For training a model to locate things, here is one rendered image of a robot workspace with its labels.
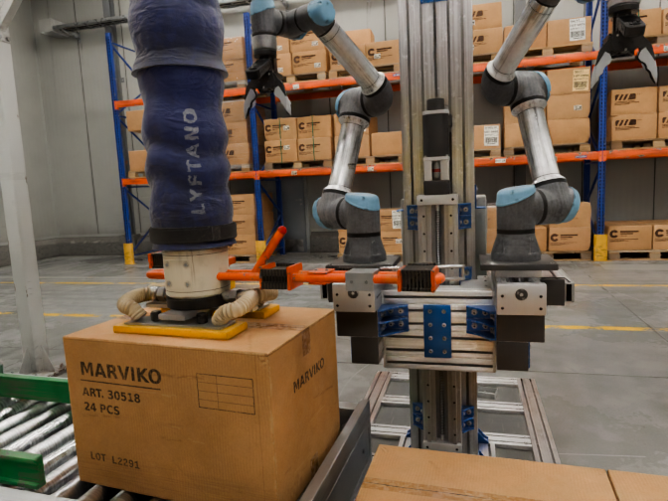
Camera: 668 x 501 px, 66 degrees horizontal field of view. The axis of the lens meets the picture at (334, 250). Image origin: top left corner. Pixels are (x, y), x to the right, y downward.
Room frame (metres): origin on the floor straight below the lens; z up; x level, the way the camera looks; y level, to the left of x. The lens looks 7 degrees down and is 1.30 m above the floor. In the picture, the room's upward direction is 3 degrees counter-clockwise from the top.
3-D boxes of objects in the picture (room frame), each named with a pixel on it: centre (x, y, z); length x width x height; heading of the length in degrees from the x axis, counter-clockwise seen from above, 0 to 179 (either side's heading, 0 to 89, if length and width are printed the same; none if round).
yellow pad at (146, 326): (1.27, 0.40, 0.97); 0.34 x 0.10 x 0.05; 70
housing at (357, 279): (1.20, -0.07, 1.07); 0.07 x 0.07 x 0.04; 70
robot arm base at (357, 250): (1.75, -0.10, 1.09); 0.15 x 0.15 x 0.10
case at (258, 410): (1.35, 0.36, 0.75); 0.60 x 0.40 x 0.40; 69
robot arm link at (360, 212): (1.75, -0.10, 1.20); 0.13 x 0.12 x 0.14; 45
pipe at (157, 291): (1.36, 0.37, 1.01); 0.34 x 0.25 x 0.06; 70
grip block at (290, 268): (1.28, 0.14, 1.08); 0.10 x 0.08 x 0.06; 160
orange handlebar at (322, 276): (1.41, 0.15, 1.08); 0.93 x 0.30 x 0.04; 70
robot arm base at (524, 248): (1.62, -0.58, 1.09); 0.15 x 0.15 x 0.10
